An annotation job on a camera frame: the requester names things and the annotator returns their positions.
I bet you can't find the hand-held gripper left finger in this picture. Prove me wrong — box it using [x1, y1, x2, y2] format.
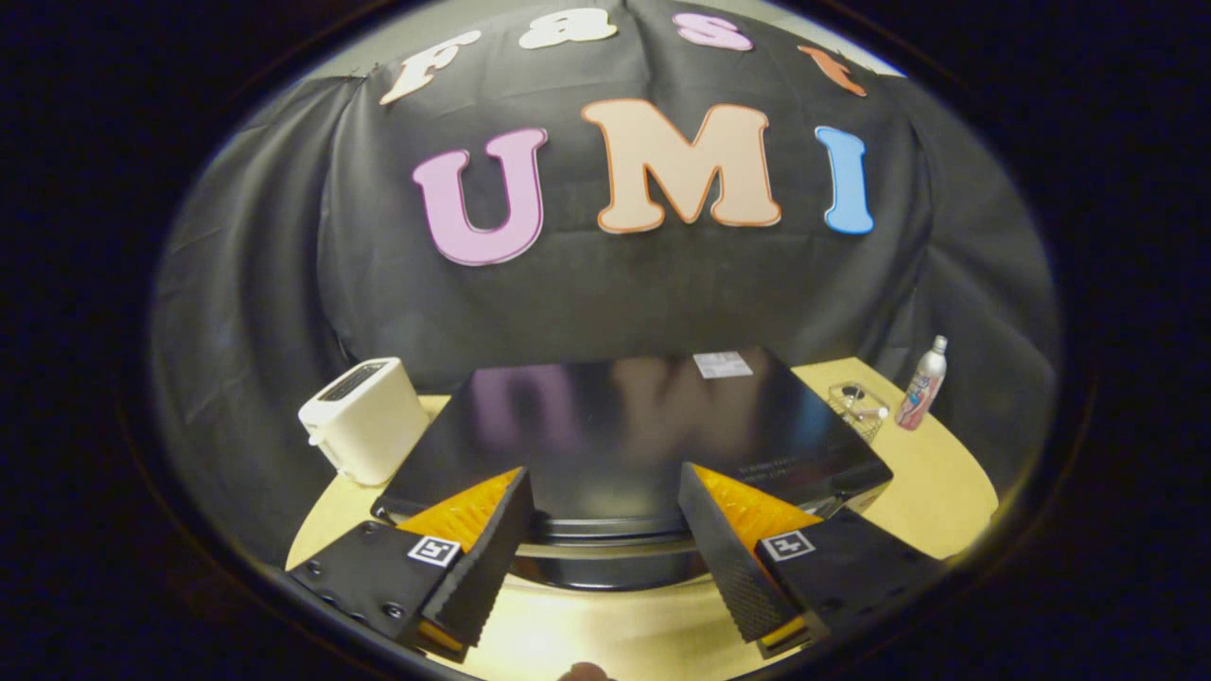
[287, 466, 535, 663]

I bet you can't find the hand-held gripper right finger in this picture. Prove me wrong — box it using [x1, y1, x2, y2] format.
[677, 462, 949, 660]

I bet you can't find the black toaster oven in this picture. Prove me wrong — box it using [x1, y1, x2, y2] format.
[371, 346, 895, 592]

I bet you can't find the white pop-up toaster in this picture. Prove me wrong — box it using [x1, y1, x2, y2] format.
[298, 358, 431, 486]

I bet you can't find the clear glass jar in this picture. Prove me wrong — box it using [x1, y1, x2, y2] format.
[828, 381, 890, 444]

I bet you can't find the silver spray bottle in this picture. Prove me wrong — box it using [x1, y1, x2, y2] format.
[895, 335, 949, 431]

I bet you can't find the black backdrop cloth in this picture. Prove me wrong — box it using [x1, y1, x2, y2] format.
[151, 0, 1061, 568]

